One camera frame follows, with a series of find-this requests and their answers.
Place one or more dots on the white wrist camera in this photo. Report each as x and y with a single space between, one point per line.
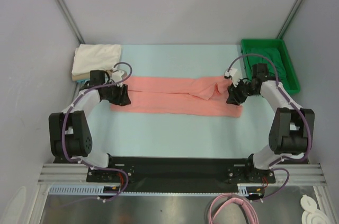
234 75
118 76

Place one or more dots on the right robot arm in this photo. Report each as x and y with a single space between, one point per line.
290 136

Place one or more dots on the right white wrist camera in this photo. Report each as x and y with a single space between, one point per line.
234 75

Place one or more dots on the green t shirt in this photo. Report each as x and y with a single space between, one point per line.
271 54

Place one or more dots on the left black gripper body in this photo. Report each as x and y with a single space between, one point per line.
114 94

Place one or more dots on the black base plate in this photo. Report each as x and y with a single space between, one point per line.
167 175

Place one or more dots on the pink t shirt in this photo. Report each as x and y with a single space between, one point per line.
204 96

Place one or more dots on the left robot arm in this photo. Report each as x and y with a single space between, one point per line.
70 136

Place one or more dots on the green plastic tray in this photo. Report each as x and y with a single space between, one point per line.
291 84

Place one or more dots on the aluminium frame rail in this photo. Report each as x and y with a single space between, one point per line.
299 176

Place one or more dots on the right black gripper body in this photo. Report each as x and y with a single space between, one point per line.
236 93

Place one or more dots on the tan folded t shirt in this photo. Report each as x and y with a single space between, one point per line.
81 77

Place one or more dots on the white folded t shirt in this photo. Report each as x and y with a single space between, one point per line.
95 57

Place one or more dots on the white cable duct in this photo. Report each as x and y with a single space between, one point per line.
90 190

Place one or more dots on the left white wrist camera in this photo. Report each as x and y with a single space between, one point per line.
118 76

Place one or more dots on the white plastic discs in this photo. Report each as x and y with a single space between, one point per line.
311 214

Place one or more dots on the light blue folded t shirt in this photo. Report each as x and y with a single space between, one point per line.
82 81

